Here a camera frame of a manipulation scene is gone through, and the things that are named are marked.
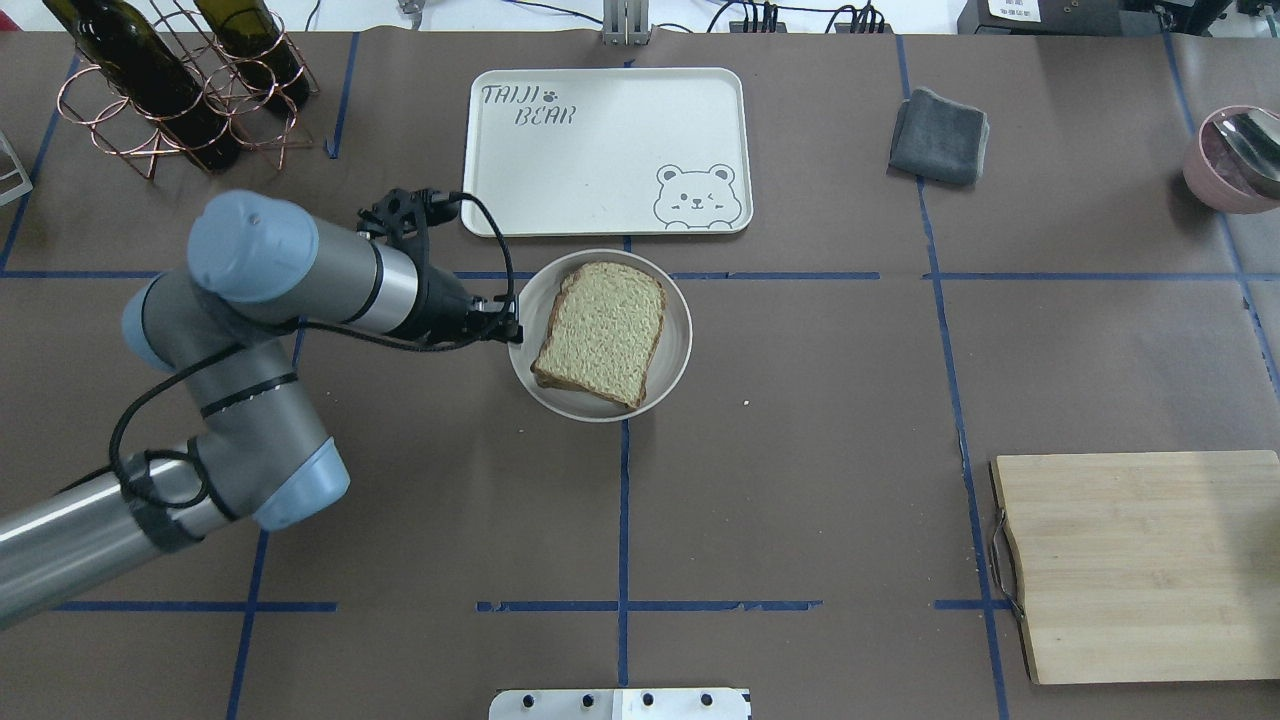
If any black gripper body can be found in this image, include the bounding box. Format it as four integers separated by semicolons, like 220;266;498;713
404;263;493;346

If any bread slice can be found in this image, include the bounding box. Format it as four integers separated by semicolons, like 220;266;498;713
530;263;667;410

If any white round plate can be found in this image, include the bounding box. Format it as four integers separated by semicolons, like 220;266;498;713
509;249;692;423

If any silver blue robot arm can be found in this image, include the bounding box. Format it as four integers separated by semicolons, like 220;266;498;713
3;190;522;628

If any cream bear serving tray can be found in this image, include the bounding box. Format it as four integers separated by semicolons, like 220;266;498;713
462;67;754;237

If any dark wine bottle back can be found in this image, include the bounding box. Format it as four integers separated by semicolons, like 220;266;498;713
195;1;312;117

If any grey folded cloth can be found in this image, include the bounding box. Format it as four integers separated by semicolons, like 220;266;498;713
888;86;989;186

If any bamboo cutting board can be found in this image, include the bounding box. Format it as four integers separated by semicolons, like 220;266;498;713
991;450;1279;685

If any pink bowl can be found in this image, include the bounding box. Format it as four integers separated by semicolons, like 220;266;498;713
1181;105;1277;215

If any steel scoop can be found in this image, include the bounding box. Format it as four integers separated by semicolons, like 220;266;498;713
1212;108;1279;200

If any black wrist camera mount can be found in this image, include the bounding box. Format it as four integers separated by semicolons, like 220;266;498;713
356;188;463;243

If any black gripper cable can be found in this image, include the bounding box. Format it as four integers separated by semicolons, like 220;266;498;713
108;190;518;511

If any aluminium frame post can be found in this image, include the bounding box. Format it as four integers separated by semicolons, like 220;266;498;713
602;0;653;47

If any copper wire bottle rack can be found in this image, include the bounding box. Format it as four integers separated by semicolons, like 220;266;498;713
47;1;317;181

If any white wire dish rack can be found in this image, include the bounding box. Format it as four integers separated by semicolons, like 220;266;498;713
0;132;35;208

